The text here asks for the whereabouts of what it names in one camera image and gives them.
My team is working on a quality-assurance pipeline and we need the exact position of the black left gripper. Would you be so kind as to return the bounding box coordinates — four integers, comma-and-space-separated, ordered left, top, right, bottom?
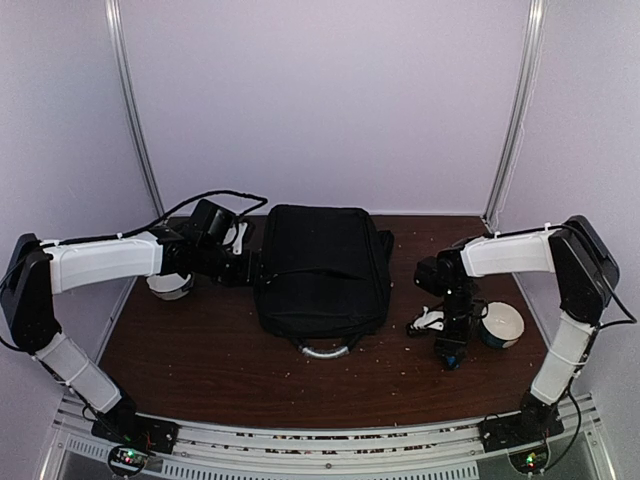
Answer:
196, 242, 274, 288

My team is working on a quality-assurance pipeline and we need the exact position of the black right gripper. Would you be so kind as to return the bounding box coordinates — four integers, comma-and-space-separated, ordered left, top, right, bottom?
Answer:
435, 278, 477, 370

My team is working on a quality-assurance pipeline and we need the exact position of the blue capped black highlighter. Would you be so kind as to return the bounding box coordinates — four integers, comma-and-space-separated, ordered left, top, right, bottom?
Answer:
445, 356, 460, 371

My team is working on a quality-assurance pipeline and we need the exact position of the black student backpack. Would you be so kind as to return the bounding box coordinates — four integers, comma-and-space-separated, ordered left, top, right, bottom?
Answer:
254, 204, 395, 360

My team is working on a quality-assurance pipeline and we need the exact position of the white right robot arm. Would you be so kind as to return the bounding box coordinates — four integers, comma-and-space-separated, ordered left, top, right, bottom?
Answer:
432, 215, 639, 436

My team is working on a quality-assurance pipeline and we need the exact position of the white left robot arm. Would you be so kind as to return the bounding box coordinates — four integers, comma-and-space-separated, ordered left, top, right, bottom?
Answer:
1, 222, 253, 444

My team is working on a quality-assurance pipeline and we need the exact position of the blue white ceramic bowl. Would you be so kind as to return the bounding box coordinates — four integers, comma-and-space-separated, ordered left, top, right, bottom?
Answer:
479, 302, 525, 349

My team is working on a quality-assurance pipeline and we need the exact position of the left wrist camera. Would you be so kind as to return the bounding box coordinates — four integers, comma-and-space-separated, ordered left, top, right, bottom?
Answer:
185, 199, 235, 248

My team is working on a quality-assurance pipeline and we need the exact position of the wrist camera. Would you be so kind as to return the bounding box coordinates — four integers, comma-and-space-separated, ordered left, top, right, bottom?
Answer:
413, 256, 443, 297
185, 199, 235, 248

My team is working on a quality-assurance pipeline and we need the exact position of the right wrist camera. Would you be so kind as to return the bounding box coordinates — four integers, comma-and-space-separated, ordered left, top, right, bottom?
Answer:
413, 256, 443, 297

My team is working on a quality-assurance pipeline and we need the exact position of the left aluminium corner post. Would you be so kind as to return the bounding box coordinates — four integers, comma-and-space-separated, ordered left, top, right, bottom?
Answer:
104, 0, 165, 217

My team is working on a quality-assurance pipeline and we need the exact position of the aluminium corner post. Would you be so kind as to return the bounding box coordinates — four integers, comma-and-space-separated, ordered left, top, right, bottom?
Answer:
483, 0, 547, 231
104, 0, 165, 217

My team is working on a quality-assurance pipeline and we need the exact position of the right aluminium corner post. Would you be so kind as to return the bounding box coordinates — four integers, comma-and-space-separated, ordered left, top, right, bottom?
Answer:
483, 0, 547, 231

